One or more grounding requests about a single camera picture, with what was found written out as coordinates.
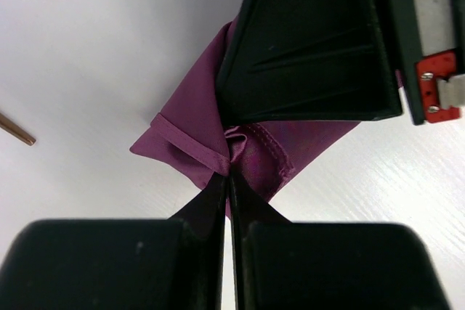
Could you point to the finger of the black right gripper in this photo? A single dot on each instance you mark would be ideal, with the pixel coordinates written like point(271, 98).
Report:
point(307, 60)

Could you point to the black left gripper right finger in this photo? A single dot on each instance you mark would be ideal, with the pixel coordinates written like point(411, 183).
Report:
point(284, 265)

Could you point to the purple cloth napkin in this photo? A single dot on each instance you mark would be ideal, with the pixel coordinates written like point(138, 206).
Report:
point(188, 135)

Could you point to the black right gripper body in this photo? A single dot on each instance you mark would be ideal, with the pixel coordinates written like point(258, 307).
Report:
point(429, 38)

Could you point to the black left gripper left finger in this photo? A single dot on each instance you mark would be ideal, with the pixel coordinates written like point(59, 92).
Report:
point(173, 263)

